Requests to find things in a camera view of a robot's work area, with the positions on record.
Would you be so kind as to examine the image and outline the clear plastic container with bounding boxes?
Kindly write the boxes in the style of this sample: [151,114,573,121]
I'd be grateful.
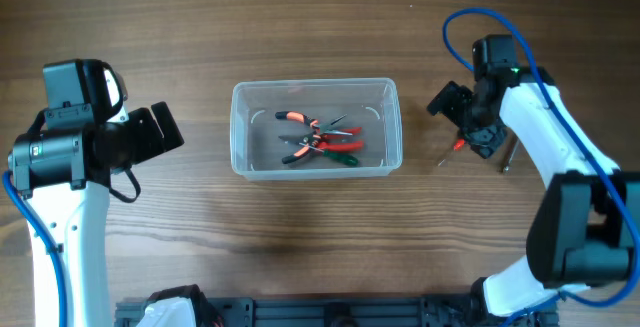
[230,78,403,181]

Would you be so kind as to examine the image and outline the black red handle screwdriver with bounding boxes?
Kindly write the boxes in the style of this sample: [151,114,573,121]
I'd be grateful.
[438,138,466,166]

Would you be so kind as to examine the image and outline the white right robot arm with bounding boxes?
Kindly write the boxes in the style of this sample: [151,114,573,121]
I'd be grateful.
[427,35,639,319]

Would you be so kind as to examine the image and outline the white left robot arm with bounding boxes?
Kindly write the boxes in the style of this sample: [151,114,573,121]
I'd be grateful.
[3,102,184,326]

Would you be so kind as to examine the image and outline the orange black needle-nose pliers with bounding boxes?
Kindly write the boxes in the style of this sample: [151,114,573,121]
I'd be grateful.
[274,111,346,165]

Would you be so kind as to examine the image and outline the red handle snips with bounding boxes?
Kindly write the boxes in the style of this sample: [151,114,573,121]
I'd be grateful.
[279,127,364,153]

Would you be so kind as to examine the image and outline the green handle screwdriver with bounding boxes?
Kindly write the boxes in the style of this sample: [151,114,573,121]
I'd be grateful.
[306,144,359,167]

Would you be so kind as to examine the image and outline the silver socket wrench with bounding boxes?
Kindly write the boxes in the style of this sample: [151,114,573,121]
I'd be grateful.
[501,137,520,174]

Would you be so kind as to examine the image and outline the black aluminium base frame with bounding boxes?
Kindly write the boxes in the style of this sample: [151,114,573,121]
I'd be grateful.
[113,291,557,327]

